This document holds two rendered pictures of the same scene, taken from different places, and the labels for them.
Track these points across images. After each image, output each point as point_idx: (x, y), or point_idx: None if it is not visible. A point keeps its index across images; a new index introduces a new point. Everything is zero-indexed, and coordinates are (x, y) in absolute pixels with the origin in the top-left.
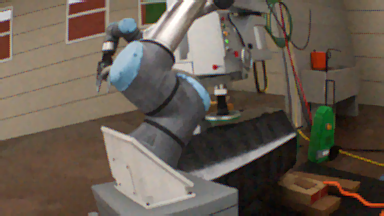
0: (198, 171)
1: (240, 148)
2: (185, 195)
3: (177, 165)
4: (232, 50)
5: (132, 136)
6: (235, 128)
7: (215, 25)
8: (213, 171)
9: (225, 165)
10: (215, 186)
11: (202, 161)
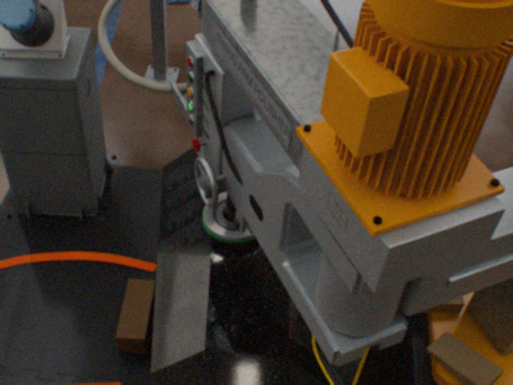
0: (175, 182)
1: (178, 238)
2: (2, 50)
3: (17, 40)
4: (208, 139)
5: None
6: (205, 231)
7: None
8: (168, 200)
9: (168, 215)
10: (1, 71)
11: (183, 186)
